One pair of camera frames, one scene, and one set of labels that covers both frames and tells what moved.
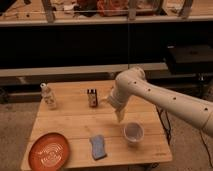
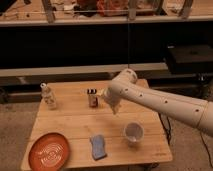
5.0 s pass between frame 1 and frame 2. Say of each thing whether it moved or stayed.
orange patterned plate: stayed
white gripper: moved
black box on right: stayed
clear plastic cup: stayed
